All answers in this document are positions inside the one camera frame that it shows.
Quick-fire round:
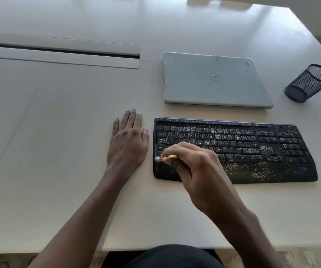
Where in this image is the person's right hand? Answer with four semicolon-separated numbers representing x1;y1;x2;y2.
160;141;257;224

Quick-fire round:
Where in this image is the person's left hand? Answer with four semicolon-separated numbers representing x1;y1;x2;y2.
106;108;149;175

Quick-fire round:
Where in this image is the small wooden brush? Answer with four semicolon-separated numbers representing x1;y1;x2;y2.
155;154;179;162

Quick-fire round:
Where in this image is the black keyboard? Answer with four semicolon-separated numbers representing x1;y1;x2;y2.
152;117;318;185

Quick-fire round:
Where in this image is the person's left forearm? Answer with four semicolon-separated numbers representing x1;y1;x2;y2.
28;167;129;268

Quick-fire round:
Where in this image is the person's right forearm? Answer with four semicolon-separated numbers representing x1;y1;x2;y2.
219;208;289;268

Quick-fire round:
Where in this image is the person's black clothing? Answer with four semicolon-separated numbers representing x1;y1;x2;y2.
102;244;225;268

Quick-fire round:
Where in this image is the silver laptop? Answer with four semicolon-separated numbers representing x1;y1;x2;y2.
162;51;274;109

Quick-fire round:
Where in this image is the black mesh pen holder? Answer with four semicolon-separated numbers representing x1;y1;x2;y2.
283;64;321;103

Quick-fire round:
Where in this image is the grey desk cable slot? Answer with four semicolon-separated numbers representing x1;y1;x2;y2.
0;35;142;70

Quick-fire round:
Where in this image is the black floor cable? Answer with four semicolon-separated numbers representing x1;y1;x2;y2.
0;255;38;268

